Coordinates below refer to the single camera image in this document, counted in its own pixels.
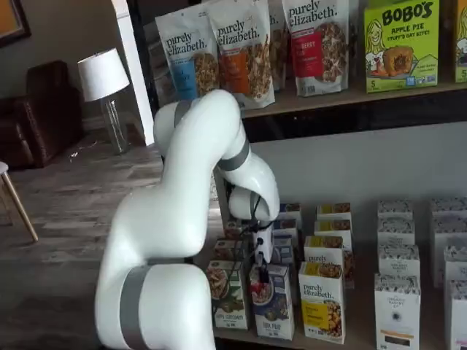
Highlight white shade table lamp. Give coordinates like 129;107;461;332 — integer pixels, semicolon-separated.
77;48;131;155

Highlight long black arm cable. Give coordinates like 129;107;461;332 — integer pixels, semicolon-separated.
250;193;263;224

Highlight green Bobo's snack box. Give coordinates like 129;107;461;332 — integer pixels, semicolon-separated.
363;0;440;93

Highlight black metal shelf frame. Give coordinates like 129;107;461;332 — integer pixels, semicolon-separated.
213;104;467;350

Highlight framed wall picture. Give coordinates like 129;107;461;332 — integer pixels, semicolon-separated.
0;0;32;48

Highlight blue white cereal box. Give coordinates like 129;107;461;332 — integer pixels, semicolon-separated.
272;218;298;244
271;240;295;267
250;262;295;341
279;202;302;222

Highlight red label granola bag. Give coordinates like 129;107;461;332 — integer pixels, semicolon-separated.
280;0;350;98

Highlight blue label granola bag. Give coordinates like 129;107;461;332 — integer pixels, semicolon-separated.
155;14;220;107

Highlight dark brown armchair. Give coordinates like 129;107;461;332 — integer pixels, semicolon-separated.
0;60;85;171

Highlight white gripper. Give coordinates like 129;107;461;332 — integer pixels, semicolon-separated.
250;219;275;293

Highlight green cereal box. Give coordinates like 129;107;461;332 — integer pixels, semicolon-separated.
207;260;249;330
223;218;253;242
213;238;250;264

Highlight white stool wooden legs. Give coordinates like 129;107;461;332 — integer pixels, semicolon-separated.
0;161;39;244

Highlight yellow Bobo's snack box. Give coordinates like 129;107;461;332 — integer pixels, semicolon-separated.
454;0;467;84

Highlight yellow white granola box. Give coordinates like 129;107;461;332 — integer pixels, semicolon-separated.
298;261;347;344
304;236;355;289
316;203;352;222
314;219;353;241

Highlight white patterned box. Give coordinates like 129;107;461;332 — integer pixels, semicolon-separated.
377;218;416;247
378;244;420;278
430;217;467;289
443;246;467;289
430;197;467;220
377;199;414;222
444;279;467;350
374;273;422;350

